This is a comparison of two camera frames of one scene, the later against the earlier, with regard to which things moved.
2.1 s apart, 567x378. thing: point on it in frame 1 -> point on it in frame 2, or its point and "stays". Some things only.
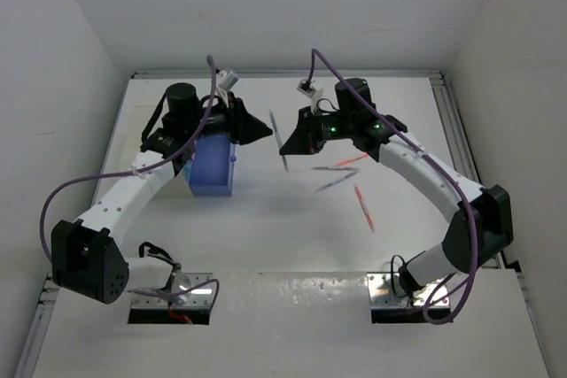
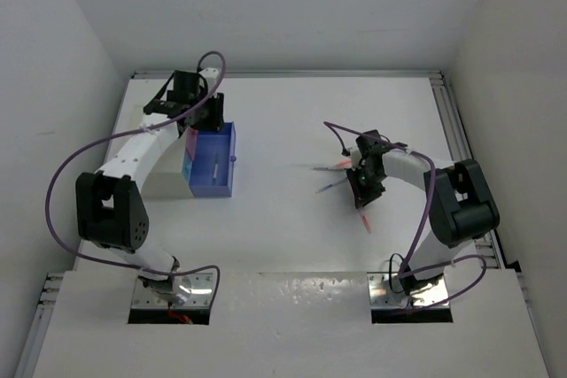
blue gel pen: x=336 y=181 stays
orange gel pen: x=345 y=161 stays
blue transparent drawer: x=211 y=171 stays
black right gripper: x=305 y=138 -> x=362 y=196
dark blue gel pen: x=334 y=168 stays
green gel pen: x=277 y=137 -> x=215 y=171
